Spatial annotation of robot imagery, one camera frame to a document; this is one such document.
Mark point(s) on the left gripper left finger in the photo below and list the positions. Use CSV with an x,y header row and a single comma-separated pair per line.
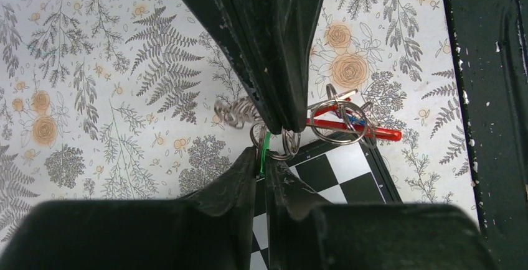
x,y
210,228

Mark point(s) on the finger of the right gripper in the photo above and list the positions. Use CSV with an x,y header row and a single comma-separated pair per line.
x,y
275,37
220,19

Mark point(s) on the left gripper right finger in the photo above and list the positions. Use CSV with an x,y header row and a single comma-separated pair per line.
x,y
305,231

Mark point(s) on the key with green tag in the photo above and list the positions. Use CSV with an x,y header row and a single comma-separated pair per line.
x,y
264,147

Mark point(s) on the black white chessboard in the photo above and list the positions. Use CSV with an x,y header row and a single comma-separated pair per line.
x,y
340,174

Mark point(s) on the floral patterned table mat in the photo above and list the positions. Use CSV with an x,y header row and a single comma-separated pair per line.
x,y
115,98

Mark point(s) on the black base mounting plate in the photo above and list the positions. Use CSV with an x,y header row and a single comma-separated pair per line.
x,y
489,43

